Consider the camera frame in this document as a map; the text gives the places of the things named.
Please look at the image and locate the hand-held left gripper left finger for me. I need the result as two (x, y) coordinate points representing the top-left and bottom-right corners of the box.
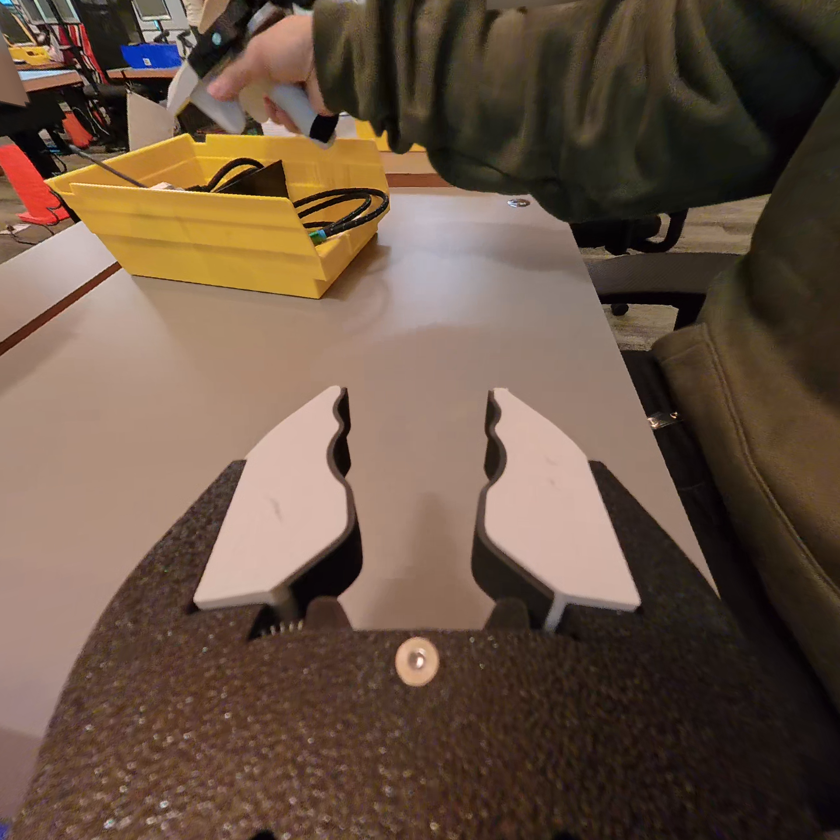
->
(192, 385), (364, 614)

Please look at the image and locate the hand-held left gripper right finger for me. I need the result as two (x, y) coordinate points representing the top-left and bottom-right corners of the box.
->
(471, 387), (643, 633)

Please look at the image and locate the person's right forearm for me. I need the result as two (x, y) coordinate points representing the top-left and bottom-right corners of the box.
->
(310, 0), (840, 224)

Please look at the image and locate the black office chair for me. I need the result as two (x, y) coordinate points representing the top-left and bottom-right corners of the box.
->
(570, 209), (746, 332)

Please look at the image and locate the black cable with green plug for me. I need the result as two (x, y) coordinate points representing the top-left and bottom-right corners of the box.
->
(290, 187), (392, 248)

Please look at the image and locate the grey desk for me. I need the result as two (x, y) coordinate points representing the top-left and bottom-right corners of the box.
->
(0, 187), (719, 746)
(0, 220), (123, 343)

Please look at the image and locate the white panel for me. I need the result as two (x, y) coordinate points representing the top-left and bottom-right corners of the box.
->
(126, 94), (177, 153)

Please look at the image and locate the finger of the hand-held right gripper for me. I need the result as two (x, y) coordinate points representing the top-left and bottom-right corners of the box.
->
(166, 61), (221, 119)

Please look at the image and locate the person's right hand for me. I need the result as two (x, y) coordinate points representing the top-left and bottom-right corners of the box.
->
(206, 13), (330, 132)

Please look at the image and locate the person's olive jacket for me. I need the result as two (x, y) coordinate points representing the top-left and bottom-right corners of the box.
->
(651, 85), (840, 706)

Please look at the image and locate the blue storage bin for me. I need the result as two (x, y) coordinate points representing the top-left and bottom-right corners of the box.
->
(120, 43), (185, 70)

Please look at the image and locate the black HDMI switch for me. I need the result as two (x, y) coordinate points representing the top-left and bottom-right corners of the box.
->
(154, 157), (291, 198)

